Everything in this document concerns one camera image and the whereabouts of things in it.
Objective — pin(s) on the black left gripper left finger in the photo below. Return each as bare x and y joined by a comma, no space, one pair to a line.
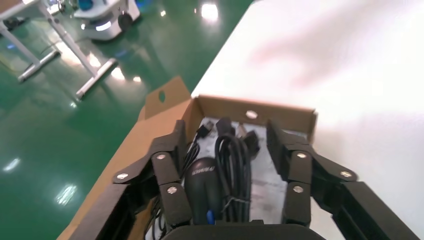
164,169

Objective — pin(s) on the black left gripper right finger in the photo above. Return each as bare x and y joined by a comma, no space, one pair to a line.
299,172

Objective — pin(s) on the open brown cardboard box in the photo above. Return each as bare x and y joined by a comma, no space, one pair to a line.
225,107

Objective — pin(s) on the white wheeled mobile robot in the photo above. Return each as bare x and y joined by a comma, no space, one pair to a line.
109,16

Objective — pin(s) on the white table leg frame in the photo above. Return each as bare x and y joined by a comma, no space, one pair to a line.
66,36

